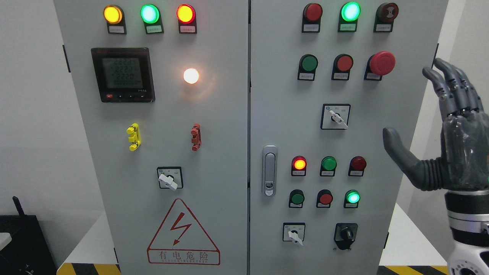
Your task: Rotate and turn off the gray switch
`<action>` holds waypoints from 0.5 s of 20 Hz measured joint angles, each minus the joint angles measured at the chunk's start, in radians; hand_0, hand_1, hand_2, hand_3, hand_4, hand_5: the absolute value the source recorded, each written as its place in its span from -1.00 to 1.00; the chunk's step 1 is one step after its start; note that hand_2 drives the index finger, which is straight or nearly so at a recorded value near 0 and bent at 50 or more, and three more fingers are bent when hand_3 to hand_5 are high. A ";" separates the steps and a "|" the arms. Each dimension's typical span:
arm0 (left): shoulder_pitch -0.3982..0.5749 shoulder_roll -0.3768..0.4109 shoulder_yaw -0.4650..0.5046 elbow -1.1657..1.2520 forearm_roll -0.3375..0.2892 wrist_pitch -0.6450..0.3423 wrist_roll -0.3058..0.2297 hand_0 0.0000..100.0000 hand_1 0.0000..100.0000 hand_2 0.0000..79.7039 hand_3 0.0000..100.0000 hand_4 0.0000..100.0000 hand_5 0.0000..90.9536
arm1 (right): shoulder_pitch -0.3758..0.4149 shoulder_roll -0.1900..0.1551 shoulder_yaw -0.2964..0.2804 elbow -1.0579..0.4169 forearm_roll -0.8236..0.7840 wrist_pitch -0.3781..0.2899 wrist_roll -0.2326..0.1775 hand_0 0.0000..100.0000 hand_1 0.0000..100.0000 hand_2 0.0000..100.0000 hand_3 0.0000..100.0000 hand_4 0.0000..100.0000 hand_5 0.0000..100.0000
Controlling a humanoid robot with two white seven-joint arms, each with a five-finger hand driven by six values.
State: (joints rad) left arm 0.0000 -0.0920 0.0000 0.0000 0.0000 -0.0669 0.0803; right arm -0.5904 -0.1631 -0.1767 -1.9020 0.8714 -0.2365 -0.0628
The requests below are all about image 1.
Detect gray robotic hand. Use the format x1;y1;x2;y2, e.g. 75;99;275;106
382;58;489;191

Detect gray rotary switch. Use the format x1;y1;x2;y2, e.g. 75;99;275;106
282;222;306;247
320;104;351;130

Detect lit green push button lower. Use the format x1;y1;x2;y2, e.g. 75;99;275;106
343;189;361;209

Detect red emergency stop button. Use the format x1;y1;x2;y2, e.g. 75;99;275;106
364;51;396;81

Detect green indicator light middle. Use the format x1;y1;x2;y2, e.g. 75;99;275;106
320;155;337;176

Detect green indicator light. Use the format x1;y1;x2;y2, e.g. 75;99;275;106
140;4;164;34
338;1;361;32
320;155;337;176

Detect red push button lower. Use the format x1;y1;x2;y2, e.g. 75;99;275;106
316;189;334;208

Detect red push button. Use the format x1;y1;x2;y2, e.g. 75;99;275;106
331;53;353;81
316;189;334;208

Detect red push button upper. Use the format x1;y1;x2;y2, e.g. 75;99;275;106
331;53;353;81

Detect lit red indicator middle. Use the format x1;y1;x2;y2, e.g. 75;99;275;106
291;155;307;176

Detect dark red buzzer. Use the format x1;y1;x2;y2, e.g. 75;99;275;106
373;2;399;33

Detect green push button upper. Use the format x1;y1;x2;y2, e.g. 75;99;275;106
297;54;318;81

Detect green indicator light top right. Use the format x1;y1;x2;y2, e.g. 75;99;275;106
338;1;361;32

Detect red indicator light top right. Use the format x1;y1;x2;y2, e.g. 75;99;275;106
301;2;323;33

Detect red indicator light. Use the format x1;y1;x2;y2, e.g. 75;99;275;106
301;2;323;33
176;3;197;34

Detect red terminal clip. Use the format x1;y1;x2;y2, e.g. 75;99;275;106
191;123;202;151

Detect gray electrical cabinet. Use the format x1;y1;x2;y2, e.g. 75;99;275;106
54;0;448;275

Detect white glowing lamp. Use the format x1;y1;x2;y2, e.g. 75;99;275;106
183;68;200;85

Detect red electric hazard warning sticker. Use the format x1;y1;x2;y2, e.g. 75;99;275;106
147;198;220;265

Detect red indicator light top left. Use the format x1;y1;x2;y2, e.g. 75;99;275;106
176;3;197;34

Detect yellow terminal clip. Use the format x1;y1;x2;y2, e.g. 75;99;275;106
126;123;141;151

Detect green indicator light top left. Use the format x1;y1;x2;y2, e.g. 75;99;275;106
140;4;164;34

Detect digital power meter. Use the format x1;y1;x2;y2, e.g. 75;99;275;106
91;47;155;103

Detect yellow indicator light top left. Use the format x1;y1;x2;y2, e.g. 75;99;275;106
103;5;127;34

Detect black box with antenna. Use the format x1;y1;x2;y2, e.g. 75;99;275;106
0;196;57;275

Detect black rotary selector switch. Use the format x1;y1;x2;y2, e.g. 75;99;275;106
334;223;358;250

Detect silver door latch handle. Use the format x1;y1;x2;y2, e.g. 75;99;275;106
262;146;278;197

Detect gray rotary switch left door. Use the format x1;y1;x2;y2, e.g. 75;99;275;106
157;167;184;191

